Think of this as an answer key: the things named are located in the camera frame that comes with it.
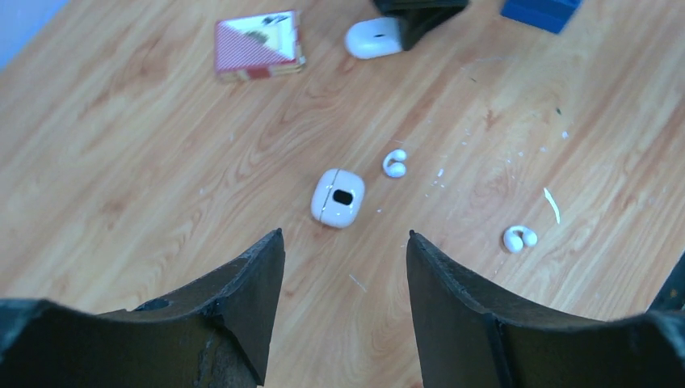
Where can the white earbud charging case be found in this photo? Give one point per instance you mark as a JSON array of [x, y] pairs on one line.
[[337, 198]]

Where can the playing card box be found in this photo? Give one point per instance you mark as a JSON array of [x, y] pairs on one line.
[[258, 46]]

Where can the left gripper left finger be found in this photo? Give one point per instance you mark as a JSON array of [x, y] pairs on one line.
[[213, 332]]

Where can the blue building block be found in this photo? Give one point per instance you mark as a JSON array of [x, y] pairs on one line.
[[549, 15]]

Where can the small white plastic sliver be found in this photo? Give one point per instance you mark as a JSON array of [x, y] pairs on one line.
[[552, 202]]

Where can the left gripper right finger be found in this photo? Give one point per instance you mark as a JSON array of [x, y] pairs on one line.
[[471, 332]]

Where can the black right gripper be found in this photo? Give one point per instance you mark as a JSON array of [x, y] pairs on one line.
[[418, 17]]

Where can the white earbud mid table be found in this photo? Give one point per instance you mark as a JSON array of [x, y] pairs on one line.
[[393, 164]]

